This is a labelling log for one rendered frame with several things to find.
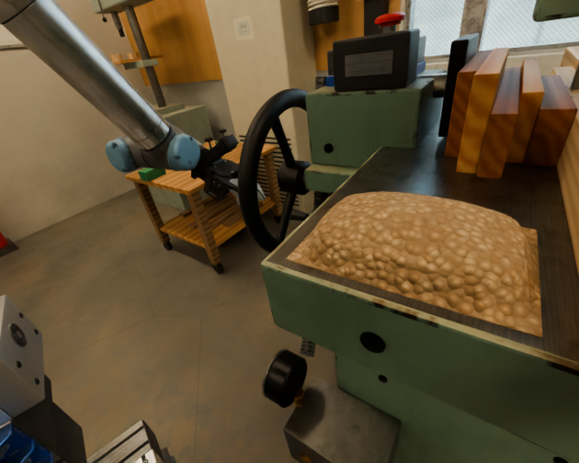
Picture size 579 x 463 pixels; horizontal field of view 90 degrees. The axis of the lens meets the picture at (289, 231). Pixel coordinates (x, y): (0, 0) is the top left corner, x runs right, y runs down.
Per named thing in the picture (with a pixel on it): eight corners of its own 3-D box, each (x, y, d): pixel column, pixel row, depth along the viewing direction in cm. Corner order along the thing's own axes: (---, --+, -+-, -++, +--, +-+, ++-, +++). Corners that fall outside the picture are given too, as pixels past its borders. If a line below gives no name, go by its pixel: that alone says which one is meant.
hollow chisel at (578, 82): (560, 114, 30) (580, 58, 27) (572, 114, 30) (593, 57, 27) (561, 116, 29) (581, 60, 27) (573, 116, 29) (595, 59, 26)
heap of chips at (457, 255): (342, 199, 24) (341, 167, 22) (536, 230, 17) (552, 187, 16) (286, 260, 18) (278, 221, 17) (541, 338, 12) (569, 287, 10)
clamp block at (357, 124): (351, 134, 50) (350, 74, 45) (437, 136, 43) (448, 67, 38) (309, 165, 40) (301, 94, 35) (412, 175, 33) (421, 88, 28)
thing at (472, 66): (465, 116, 39) (477, 52, 35) (479, 116, 38) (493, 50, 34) (444, 156, 28) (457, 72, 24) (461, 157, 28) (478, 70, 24)
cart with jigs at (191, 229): (230, 206, 230) (208, 123, 196) (288, 220, 199) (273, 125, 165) (159, 252, 188) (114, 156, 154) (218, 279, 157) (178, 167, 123)
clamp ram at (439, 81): (403, 117, 41) (410, 41, 36) (464, 117, 37) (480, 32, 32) (383, 135, 35) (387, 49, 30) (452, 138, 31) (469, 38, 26)
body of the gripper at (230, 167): (238, 191, 79) (204, 168, 81) (245, 166, 73) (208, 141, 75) (220, 204, 74) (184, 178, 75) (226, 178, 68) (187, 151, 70)
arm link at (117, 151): (127, 141, 59) (168, 128, 67) (96, 141, 65) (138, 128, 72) (141, 177, 64) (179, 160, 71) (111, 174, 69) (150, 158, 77)
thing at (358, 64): (353, 76, 43) (353, 31, 40) (433, 70, 38) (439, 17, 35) (310, 93, 35) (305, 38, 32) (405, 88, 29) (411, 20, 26)
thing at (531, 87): (510, 106, 40) (523, 59, 37) (523, 106, 40) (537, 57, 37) (503, 162, 26) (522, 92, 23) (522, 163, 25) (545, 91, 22)
